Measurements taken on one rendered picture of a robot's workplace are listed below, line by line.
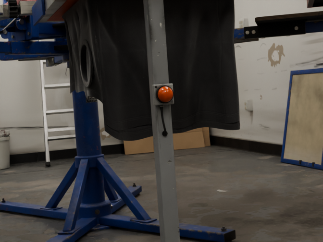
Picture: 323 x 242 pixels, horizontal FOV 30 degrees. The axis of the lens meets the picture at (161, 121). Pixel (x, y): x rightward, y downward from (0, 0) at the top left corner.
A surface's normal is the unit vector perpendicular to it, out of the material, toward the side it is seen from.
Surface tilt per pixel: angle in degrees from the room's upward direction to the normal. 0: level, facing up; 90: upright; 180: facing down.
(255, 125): 90
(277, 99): 90
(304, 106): 80
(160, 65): 90
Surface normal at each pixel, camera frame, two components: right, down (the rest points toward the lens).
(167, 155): 0.33, 0.06
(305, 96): -0.95, -0.09
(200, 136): 0.27, -0.28
